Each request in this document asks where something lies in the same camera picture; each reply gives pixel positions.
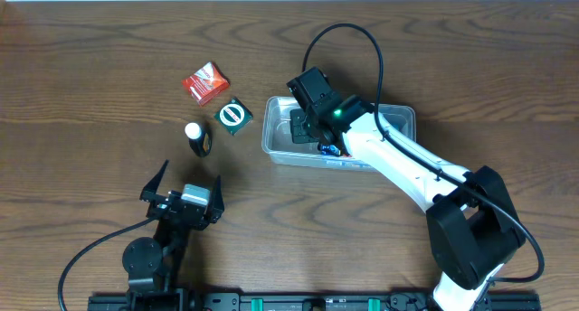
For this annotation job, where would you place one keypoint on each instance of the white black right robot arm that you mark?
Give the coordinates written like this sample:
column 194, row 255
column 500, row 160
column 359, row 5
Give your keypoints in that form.
column 472, row 224

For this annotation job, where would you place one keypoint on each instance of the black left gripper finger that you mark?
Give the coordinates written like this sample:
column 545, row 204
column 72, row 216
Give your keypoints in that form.
column 149, row 192
column 215, row 207

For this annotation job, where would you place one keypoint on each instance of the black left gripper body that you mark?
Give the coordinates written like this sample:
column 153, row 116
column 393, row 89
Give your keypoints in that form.
column 159, row 208

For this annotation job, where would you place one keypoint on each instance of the dark bottle white cap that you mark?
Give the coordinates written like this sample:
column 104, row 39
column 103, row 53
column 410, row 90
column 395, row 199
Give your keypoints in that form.
column 199, row 139

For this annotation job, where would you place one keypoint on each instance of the clear plastic container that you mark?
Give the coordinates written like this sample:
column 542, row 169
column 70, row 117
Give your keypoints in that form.
column 277, row 140

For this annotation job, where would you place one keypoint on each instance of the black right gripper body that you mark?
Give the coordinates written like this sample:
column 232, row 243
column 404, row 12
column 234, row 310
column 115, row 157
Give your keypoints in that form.
column 300, row 127

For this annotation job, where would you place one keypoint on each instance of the green Zam-Buk box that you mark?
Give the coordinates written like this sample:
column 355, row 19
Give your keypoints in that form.
column 233, row 116

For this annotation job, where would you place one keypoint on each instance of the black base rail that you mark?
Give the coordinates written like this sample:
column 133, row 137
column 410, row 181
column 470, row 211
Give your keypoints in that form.
column 406, row 301

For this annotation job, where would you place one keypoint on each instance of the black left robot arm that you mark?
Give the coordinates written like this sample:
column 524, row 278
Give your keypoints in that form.
column 153, row 263

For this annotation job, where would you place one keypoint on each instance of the blue Kool Fever box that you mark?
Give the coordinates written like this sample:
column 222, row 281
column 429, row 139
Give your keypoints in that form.
column 333, row 150

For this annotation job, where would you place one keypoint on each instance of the red medicine box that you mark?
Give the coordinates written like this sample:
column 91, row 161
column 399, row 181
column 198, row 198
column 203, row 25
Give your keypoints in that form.
column 206, row 83

